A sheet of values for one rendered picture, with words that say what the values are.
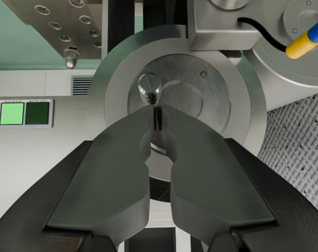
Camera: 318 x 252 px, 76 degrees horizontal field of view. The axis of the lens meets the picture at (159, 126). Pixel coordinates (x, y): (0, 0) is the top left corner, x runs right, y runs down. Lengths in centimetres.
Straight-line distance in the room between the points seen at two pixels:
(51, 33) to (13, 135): 26
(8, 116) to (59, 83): 271
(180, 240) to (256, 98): 41
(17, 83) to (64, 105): 304
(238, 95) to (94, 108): 11
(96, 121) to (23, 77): 340
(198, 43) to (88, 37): 37
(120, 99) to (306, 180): 26
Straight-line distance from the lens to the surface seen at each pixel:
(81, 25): 48
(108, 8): 21
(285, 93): 22
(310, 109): 32
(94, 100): 17
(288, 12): 23
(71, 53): 57
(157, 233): 60
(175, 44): 18
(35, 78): 347
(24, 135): 58
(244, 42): 18
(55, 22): 48
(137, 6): 62
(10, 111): 60
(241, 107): 17
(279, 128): 37
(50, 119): 55
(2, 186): 61
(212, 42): 17
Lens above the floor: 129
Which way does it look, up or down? 8 degrees down
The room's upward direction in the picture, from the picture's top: 179 degrees clockwise
